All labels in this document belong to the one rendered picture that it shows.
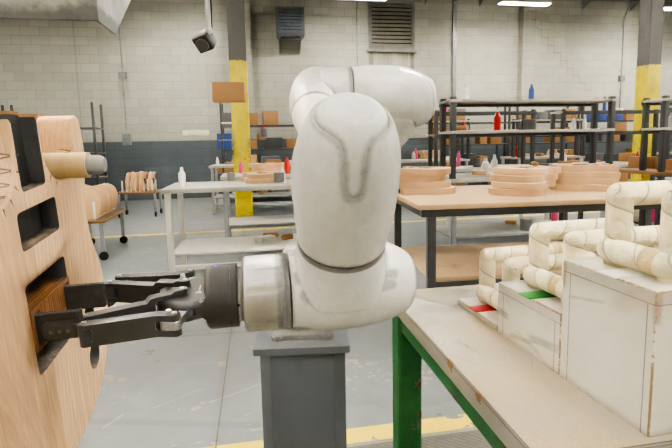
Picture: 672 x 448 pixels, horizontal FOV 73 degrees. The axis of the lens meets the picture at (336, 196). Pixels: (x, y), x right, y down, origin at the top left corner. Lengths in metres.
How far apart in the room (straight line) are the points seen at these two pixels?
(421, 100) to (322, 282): 0.60
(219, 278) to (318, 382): 0.92
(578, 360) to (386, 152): 0.44
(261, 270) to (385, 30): 11.90
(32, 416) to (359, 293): 0.35
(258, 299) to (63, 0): 0.34
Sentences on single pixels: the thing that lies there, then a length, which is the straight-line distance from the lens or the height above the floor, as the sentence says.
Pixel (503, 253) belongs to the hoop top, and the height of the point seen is 1.04.
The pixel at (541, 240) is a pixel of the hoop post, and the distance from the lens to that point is 0.83.
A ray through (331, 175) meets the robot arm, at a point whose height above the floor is 1.24.
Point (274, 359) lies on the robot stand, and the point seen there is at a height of 0.66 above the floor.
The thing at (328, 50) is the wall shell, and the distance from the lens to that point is 11.99.
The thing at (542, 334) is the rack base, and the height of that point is 0.98.
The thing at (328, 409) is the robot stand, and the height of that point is 0.50.
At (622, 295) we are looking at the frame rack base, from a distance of 0.66.
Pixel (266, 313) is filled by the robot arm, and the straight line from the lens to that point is 0.53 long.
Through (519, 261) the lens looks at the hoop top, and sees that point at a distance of 0.92.
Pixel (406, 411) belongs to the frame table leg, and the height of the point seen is 0.67.
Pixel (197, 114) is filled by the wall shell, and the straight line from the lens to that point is 11.72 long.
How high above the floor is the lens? 1.27
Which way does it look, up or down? 7 degrees down
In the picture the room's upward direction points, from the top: 1 degrees counter-clockwise
